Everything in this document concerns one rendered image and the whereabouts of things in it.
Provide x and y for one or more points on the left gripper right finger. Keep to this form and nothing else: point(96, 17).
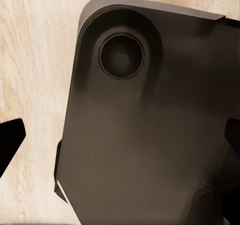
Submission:
point(232, 134)

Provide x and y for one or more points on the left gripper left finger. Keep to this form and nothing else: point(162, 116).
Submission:
point(12, 134)

